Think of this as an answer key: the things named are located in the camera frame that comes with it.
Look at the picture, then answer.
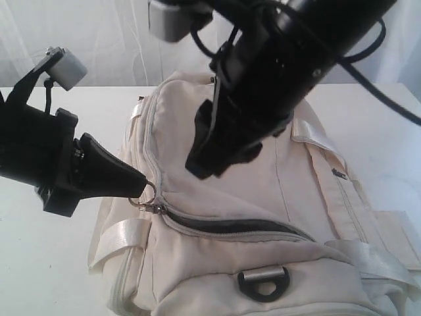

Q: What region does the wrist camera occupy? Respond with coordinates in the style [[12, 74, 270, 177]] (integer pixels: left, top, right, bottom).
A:
[[34, 47, 87, 91], [148, 1, 213, 43]]

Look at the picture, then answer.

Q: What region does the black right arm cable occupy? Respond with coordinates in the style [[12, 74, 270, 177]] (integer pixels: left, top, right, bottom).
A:
[[190, 16, 421, 126]]

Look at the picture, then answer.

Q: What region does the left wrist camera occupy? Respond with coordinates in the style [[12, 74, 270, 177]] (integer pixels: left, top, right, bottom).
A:
[[34, 47, 87, 91]]

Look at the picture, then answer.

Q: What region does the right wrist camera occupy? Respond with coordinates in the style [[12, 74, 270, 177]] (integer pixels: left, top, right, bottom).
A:
[[148, 1, 213, 43]]

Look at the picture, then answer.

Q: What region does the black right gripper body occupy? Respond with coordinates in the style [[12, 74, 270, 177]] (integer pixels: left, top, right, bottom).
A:
[[185, 59, 293, 179]]

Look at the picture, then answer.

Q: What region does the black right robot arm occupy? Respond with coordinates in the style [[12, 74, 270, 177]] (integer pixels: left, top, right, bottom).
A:
[[186, 1, 393, 179]]

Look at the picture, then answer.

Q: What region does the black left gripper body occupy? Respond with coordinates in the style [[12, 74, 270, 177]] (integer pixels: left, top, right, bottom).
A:
[[19, 107, 79, 217]]

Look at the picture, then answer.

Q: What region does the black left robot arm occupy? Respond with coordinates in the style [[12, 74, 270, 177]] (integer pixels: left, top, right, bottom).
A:
[[1, 94, 148, 217]]

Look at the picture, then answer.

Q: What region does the black plastic D-ring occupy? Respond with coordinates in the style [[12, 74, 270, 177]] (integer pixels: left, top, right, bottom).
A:
[[236, 265, 292, 302]]

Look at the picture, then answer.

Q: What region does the beige fabric duffel bag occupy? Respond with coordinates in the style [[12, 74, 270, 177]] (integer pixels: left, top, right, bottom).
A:
[[88, 72, 420, 315]]

